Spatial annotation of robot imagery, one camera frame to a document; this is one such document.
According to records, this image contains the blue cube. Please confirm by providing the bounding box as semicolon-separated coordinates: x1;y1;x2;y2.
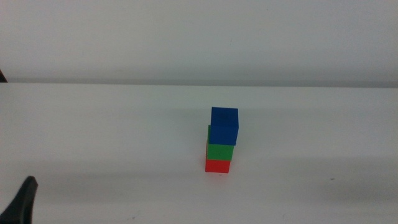
208;106;239;146

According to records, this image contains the green cube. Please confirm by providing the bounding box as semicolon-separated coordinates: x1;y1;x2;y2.
206;124;234;161

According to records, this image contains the red cube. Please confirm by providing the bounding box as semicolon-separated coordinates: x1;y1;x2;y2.
205;141;231;174

